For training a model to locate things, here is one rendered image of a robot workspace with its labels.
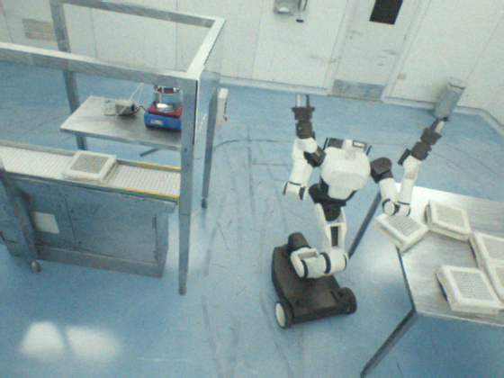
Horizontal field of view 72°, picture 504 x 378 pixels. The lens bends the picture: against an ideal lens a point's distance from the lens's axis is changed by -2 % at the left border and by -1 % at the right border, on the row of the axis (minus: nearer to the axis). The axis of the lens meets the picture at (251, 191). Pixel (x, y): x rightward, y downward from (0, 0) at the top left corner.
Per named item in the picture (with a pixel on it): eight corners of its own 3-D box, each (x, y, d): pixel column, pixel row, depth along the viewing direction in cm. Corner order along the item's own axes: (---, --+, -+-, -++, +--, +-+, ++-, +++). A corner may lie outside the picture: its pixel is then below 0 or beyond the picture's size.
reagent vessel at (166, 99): (184, 102, 197) (184, 69, 185) (177, 114, 185) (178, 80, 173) (157, 97, 196) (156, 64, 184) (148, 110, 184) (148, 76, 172)
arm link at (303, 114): (296, 105, 187) (297, 127, 191) (287, 108, 180) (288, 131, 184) (318, 105, 180) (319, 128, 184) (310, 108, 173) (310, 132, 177)
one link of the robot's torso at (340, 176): (306, 173, 241) (320, 128, 218) (355, 182, 241) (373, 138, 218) (307, 202, 218) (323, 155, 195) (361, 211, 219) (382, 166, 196)
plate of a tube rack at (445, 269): (479, 271, 199) (481, 268, 198) (501, 310, 180) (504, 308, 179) (438, 266, 197) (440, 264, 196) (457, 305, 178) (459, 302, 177)
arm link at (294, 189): (290, 161, 187) (282, 196, 190) (309, 166, 184) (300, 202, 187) (294, 161, 197) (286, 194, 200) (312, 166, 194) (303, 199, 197)
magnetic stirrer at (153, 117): (189, 113, 205) (189, 99, 200) (181, 132, 189) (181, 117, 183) (155, 108, 204) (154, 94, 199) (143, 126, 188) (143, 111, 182)
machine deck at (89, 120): (194, 118, 210) (194, 112, 208) (180, 153, 181) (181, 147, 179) (91, 101, 208) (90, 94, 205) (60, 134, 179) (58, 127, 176)
